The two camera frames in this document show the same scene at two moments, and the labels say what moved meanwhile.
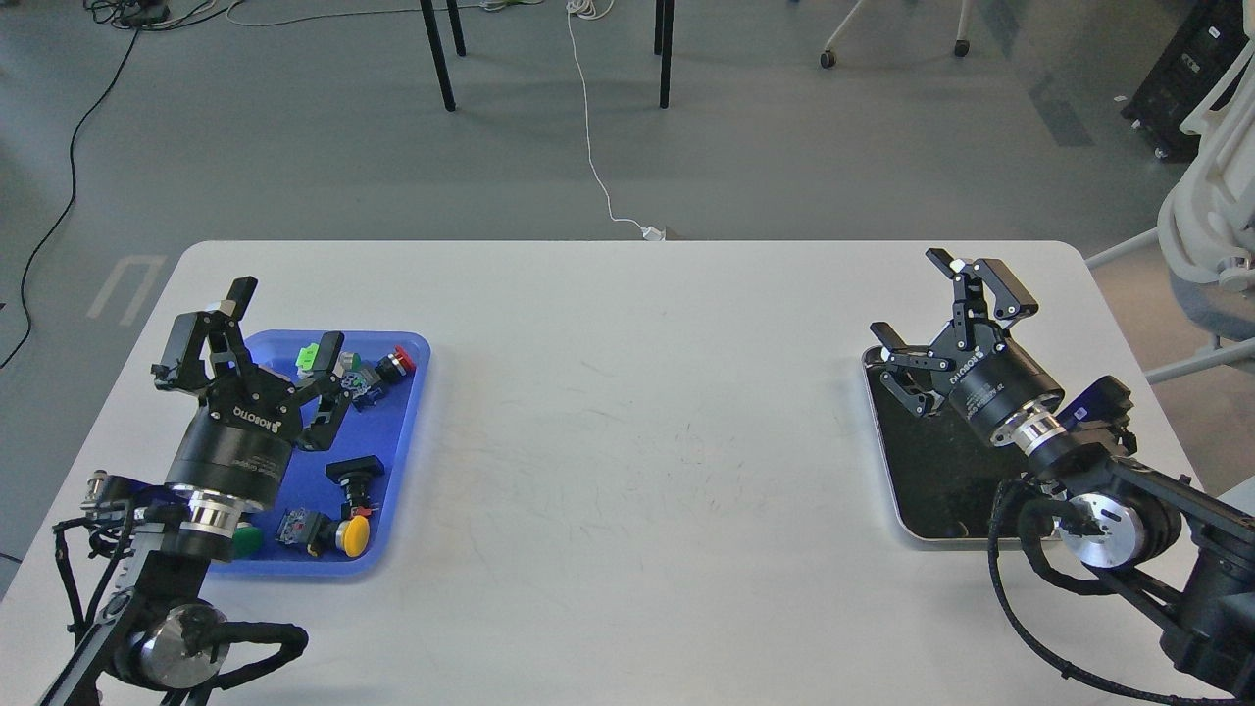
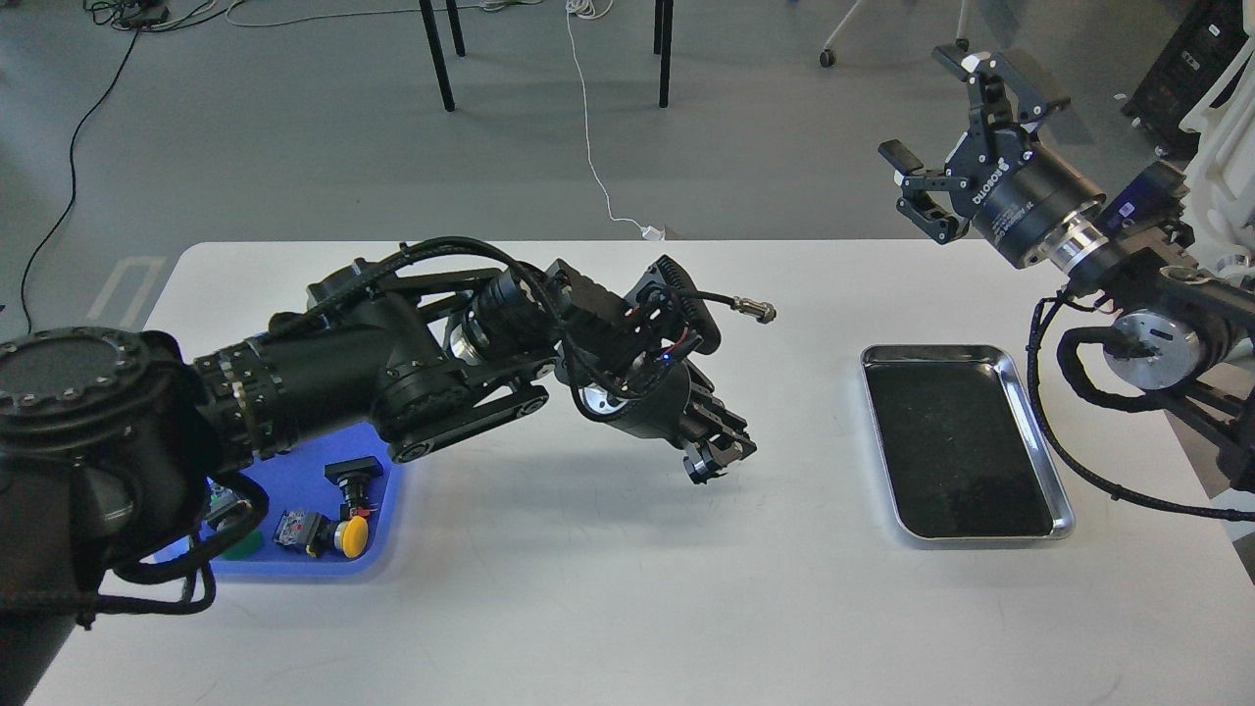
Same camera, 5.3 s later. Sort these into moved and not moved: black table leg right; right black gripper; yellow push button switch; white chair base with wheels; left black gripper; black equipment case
Moved: left black gripper; right black gripper
Not moved: yellow push button switch; black table leg right; black equipment case; white chair base with wheels
